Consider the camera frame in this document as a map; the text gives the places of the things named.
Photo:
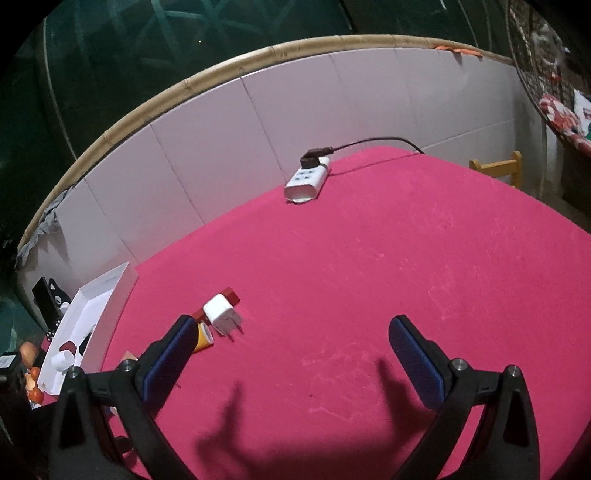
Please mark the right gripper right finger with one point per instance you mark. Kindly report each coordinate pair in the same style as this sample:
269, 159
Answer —
505, 444

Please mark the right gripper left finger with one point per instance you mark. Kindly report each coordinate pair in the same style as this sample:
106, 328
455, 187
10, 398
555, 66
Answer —
100, 417

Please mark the yellow lighter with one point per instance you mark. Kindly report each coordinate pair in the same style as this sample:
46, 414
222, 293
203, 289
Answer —
205, 338

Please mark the white charger plug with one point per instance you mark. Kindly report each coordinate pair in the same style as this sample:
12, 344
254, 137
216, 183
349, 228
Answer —
225, 324

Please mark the red box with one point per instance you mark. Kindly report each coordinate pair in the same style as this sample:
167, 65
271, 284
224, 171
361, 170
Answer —
217, 306

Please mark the small orange fruit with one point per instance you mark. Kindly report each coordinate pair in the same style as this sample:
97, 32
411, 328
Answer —
35, 395

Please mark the white shallow tray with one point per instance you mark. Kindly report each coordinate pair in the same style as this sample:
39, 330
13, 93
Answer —
88, 325

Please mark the red apple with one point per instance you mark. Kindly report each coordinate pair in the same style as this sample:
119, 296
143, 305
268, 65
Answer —
29, 353

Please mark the black phone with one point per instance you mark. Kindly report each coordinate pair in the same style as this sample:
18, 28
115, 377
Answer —
44, 300

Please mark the black cat phone stand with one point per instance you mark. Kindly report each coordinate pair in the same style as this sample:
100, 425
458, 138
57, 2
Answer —
57, 304

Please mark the pink table cloth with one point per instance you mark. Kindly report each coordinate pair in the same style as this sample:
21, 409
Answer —
310, 387

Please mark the grey cloth on ledge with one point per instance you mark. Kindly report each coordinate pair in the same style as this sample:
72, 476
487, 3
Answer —
44, 223

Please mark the wooden chair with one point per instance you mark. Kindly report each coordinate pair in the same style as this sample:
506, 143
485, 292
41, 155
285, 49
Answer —
511, 168

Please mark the white power strip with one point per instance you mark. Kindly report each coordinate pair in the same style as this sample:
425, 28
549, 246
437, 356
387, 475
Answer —
308, 181

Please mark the red patterned cushion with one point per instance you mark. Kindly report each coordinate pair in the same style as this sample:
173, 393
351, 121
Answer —
564, 123

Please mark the wicker hanging chair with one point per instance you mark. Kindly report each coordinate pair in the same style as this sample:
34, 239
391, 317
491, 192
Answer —
544, 64

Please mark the orange cloth on ledge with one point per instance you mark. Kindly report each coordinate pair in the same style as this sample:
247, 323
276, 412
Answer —
460, 50

